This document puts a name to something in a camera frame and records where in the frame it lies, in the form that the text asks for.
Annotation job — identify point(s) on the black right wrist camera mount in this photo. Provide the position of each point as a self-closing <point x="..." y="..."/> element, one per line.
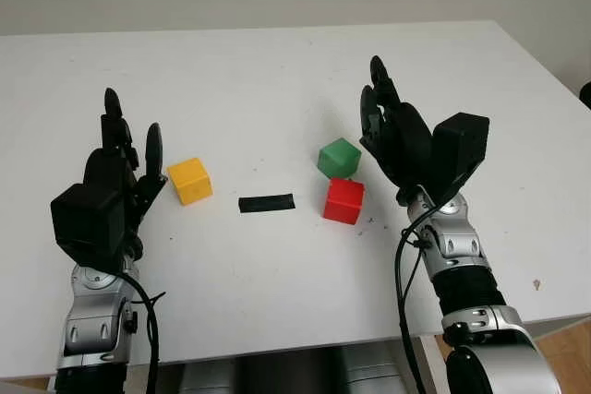
<point x="459" y="149"/>

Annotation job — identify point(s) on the black tape strip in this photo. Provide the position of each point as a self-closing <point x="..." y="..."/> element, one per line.
<point x="266" y="203"/>

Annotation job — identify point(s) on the white table leg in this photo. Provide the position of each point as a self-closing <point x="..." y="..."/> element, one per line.
<point x="430" y="366"/>

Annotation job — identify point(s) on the green cube block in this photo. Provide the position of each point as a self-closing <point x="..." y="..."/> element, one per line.
<point x="339" y="156"/>

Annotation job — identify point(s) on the red cube block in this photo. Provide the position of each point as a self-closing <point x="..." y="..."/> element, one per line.
<point x="342" y="200"/>

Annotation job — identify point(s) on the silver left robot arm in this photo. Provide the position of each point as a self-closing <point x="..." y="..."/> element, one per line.
<point x="92" y="320"/>

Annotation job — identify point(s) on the yellow cube block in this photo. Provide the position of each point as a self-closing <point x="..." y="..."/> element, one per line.
<point x="190" y="182"/>

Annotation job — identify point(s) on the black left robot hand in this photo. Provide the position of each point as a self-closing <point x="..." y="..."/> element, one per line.
<point x="108" y="168"/>

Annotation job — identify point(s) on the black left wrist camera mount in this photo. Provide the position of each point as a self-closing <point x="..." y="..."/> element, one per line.
<point x="88" y="223"/>

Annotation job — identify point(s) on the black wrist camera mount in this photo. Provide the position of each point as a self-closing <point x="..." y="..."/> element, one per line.
<point x="88" y="223"/>
<point x="459" y="149"/>

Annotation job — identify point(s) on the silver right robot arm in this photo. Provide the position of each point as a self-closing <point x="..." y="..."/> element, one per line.
<point x="461" y="246"/>

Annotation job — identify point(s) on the black chair part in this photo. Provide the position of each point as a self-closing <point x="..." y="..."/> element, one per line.
<point x="586" y="95"/>

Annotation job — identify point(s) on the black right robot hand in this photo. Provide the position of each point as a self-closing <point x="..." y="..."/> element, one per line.
<point x="406" y="145"/>

